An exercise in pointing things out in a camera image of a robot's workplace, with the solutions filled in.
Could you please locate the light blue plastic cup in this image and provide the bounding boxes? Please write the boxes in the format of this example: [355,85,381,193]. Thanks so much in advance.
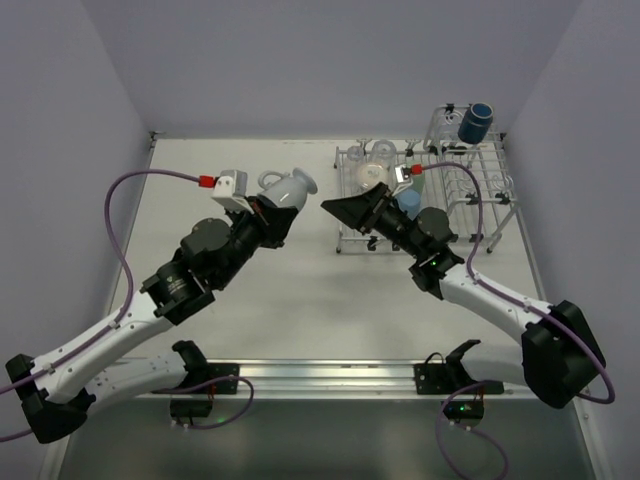
[395,189,421,220]

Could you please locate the grey footed mug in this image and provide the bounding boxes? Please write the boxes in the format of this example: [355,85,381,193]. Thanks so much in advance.
[257,168,318,211]

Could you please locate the floral patterned mug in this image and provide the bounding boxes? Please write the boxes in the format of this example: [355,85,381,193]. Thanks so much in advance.
[353,162,389,192]

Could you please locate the green plastic cup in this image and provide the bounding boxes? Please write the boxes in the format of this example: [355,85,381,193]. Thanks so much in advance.
[400,163,425,196]

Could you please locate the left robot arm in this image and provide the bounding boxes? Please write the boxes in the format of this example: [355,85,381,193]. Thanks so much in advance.
[6,195,302,444]

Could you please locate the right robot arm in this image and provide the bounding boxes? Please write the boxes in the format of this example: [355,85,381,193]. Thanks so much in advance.
[321,183,606,409]

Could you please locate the metal dish rack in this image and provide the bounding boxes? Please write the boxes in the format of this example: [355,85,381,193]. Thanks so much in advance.
[333,103,519,254]

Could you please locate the small clear glass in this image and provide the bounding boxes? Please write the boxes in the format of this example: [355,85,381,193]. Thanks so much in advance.
[346,145,366,162]

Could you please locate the dark blue cup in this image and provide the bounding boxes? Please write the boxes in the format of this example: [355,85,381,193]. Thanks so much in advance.
[457,102,494,145]

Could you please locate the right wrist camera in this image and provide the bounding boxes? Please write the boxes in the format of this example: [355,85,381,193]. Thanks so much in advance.
[392,164,424,197]

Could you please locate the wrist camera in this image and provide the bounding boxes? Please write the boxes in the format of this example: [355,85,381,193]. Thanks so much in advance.
[392,164,424,197]
[211,170,251,212]

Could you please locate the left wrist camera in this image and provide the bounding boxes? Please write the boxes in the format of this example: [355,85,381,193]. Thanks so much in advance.
[211,170,251,212]

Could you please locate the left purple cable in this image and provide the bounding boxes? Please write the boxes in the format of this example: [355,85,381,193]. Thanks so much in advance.
[0,169,214,444]

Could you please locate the aluminium mounting rail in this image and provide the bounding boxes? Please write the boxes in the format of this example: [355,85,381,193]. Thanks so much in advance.
[186,352,538,399]

